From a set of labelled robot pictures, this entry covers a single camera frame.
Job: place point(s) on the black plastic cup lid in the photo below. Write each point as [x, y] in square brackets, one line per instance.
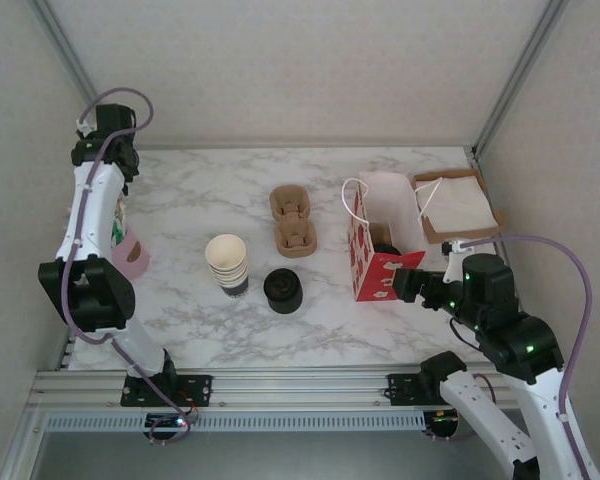
[387, 248]

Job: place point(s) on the red white patterned gift bag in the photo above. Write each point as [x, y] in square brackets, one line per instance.
[380, 285]

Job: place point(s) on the brown pulp cup carrier stack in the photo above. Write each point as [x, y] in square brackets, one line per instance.
[295, 240]

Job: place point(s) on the black plastic lids stack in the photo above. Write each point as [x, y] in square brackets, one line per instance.
[282, 292]

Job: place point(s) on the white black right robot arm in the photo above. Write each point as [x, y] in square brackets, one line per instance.
[480, 415]

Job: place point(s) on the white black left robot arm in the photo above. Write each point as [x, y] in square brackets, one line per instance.
[90, 210]

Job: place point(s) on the brown cardboard tray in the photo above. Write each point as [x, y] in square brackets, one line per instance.
[497, 222]

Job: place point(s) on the white napkin stack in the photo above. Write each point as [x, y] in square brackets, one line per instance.
[465, 200]

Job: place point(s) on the green white wrapped straw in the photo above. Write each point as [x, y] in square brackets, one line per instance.
[117, 227]

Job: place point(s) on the pink cup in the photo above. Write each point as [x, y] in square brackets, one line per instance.
[132, 255]

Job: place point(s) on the small black controller board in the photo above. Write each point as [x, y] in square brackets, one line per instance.
[162, 422]
[442, 417]

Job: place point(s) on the paper cup stack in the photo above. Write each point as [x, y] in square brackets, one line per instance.
[226, 260]

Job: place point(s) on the aluminium frame post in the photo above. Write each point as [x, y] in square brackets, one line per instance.
[516, 75]
[71, 55]

